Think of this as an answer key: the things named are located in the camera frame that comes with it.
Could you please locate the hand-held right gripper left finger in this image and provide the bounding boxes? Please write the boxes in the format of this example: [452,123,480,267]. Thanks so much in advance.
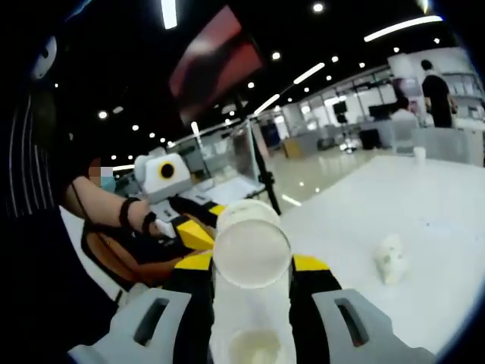
[67,249,216,364]

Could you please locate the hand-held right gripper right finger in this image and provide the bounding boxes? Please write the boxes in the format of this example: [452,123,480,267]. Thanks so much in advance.
[289,253,437,364]

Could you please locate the green print paper cup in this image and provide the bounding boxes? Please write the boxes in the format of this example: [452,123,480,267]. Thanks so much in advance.
[215,199,282,233]

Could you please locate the white paper cup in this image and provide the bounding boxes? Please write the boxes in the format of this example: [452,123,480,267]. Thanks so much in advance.
[209,218,299,364]

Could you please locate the pile of paper cups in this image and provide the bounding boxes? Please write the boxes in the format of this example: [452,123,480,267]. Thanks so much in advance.
[374,232,409,286]

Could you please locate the upright translucent panel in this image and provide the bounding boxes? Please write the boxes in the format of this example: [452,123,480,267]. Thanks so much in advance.
[199,120,262,193]

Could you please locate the person's left hand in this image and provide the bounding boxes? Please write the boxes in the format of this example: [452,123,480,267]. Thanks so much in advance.
[133,202,163,238]

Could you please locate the white side desk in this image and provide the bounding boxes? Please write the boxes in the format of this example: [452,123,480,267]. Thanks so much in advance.
[177,176,268,208]

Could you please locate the black wristband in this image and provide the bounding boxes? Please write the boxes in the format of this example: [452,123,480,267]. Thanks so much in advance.
[118,196,142,229]

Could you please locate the black tripod stand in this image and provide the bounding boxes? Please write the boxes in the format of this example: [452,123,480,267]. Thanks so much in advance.
[233,94,283,216]

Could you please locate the dark blue board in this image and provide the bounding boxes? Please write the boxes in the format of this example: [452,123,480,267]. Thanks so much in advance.
[260,121,282,149]

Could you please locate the brown cabinet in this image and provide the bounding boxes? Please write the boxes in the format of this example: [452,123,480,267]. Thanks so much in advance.
[282,136,305,159]

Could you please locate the short ceiling light strip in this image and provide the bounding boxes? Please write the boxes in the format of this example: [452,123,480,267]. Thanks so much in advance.
[293,62,326,86]
[252,93,281,116]

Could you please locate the black screen on stand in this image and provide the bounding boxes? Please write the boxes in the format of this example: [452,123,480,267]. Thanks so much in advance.
[332,101,349,124]

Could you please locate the black cabinet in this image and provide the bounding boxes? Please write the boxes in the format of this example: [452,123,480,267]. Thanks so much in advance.
[358,128,383,152]

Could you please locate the wide black monitor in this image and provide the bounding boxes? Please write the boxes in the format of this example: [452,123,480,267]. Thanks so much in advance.
[368,104,397,121]

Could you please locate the grey partition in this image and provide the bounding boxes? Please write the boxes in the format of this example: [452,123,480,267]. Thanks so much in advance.
[392,120,485,168]

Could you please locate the round ceiling spotlights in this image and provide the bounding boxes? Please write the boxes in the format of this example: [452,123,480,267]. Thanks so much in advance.
[97,2,441,160]

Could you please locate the long curved ceiling light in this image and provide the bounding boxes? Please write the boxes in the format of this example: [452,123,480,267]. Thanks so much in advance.
[363,14,443,43]

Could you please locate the white shelving unit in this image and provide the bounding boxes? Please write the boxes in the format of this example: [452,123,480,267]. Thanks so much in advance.
[441,70,485,126]

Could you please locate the black gripper hand strap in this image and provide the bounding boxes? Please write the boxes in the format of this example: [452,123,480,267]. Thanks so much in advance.
[141,210,158,235]

